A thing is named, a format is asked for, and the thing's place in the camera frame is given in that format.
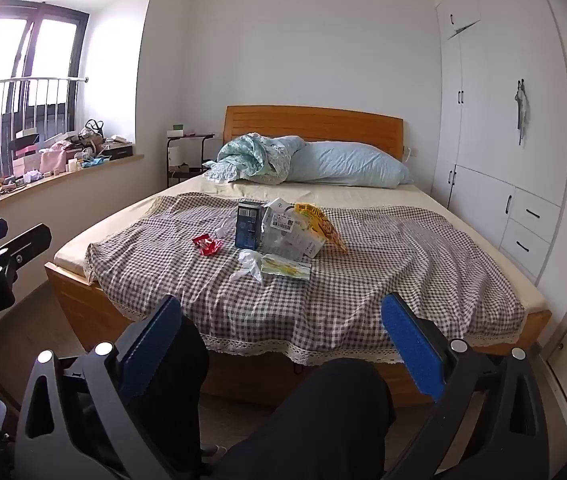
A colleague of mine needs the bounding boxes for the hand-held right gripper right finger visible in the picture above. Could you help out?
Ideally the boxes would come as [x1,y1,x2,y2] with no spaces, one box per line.
[381,291,549,480]

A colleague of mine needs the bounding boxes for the light blue pillow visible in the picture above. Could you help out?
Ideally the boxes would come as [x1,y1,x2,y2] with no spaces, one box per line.
[283,141,415,190]

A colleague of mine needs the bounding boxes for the red wrapper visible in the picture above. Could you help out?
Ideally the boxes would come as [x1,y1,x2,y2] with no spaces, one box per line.
[192,235,225,257]

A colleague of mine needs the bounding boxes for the crushed clear plastic bottle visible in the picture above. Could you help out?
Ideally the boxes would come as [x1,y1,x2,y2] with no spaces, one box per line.
[262,210,309,257]

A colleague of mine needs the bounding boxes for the black and pink box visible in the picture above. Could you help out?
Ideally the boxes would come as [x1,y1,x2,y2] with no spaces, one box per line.
[10,132,41,159]

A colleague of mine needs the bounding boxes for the person's dark trousers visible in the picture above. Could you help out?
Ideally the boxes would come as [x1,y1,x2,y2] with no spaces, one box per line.
[154,310,397,480]

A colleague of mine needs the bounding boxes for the wooden bed frame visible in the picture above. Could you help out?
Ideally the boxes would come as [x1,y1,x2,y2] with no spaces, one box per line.
[44,105,554,409]

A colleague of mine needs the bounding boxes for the yellow snack bag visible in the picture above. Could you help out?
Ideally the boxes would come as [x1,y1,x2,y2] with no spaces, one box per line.
[294,202,349,256]

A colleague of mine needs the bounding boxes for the woven handbag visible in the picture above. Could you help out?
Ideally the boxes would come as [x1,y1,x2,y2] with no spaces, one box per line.
[80,119,106,149]

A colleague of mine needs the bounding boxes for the white tissue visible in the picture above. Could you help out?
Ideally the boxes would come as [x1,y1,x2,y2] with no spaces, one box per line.
[228,249,265,284]

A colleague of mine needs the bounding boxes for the grey hanging strap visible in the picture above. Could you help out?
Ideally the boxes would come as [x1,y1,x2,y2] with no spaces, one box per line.
[514,79,532,146]

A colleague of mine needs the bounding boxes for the white drink carton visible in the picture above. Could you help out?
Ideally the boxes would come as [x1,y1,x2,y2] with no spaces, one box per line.
[262,197,325,260]

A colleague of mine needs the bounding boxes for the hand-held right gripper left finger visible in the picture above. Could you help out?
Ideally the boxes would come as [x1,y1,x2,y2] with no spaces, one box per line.
[14,294,184,480]

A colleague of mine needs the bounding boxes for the pink bag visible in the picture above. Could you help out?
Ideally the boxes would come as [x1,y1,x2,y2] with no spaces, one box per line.
[38,142,72,174]

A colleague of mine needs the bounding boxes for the crumpled pale green quilt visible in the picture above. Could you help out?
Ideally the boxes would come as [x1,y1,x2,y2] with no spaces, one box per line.
[202,132,307,185]

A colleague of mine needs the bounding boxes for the dark framed window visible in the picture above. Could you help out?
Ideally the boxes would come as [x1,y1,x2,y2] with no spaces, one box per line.
[0,0,90,186]

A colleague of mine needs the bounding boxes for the white wardrobe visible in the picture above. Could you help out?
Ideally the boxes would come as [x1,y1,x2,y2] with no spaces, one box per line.
[431,0,567,286]

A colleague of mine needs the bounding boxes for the metal window railing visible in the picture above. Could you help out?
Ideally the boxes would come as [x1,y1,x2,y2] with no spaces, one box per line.
[0,76,89,186]

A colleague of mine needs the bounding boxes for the dark blue carton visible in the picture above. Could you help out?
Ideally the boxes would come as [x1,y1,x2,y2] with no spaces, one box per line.
[235,200,266,251]

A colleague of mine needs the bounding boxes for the cream bed sheet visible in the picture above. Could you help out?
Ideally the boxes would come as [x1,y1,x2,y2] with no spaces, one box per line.
[54,175,547,311]

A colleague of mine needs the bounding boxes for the black metal bedside rack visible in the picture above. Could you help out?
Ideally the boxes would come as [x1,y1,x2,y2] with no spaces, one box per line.
[166,130,217,187]

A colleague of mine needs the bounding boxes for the black flat box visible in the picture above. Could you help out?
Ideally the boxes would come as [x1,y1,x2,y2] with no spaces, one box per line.
[101,142,135,162]

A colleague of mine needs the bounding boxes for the checked blanket with lace edge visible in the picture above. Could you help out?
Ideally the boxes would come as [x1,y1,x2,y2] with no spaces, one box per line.
[85,192,527,366]

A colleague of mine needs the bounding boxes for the green and white packet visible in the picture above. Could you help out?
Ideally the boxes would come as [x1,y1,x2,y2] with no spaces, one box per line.
[260,253,313,282]

